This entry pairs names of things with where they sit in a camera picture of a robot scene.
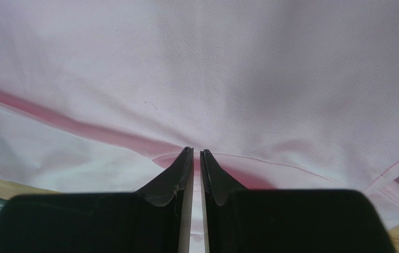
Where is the pink t shirt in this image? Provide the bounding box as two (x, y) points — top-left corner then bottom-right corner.
(0, 0), (399, 253)

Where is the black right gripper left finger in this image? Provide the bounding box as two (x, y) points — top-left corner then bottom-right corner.
(0, 147), (194, 252)

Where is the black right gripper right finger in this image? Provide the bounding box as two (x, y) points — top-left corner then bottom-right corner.
(200, 150), (396, 252)

